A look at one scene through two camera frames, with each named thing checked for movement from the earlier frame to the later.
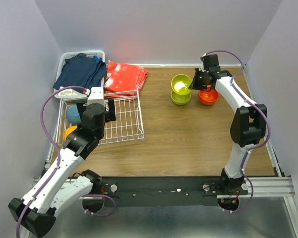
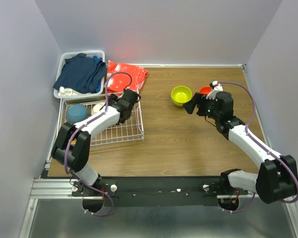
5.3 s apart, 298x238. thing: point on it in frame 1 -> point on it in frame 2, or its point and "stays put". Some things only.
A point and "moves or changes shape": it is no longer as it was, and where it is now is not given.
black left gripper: x=110 y=115 -> x=113 y=97
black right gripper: x=193 y=85 -> x=199 y=99
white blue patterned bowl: x=179 y=85 moves or changes shape
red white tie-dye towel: x=123 y=80 stays put
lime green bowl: x=182 y=78 -> x=181 y=95
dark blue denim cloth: x=81 y=71 stays put
